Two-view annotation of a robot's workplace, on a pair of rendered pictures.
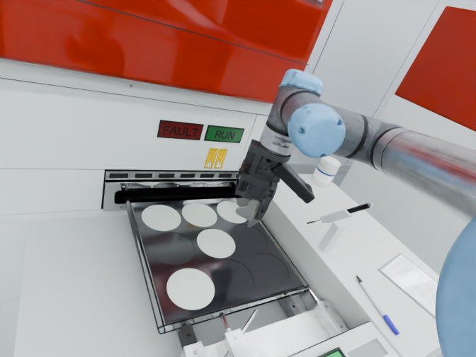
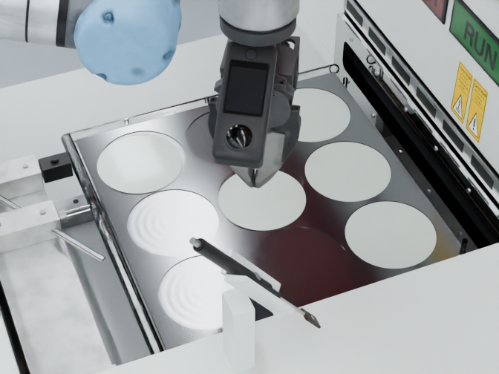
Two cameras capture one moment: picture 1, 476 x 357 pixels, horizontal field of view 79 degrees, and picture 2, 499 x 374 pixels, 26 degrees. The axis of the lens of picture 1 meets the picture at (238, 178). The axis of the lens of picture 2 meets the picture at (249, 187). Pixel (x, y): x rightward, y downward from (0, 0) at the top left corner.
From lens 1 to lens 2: 119 cm
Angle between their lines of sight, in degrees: 79
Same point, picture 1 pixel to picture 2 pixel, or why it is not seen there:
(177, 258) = (203, 144)
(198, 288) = (138, 172)
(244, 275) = (178, 241)
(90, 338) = (96, 119)
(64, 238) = not seen: hidden behind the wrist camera
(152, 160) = (388, 17)
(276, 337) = (56, 297)
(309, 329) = (70, 361)
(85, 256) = not seen: hidden behind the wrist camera
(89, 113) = not seen: outside the picture
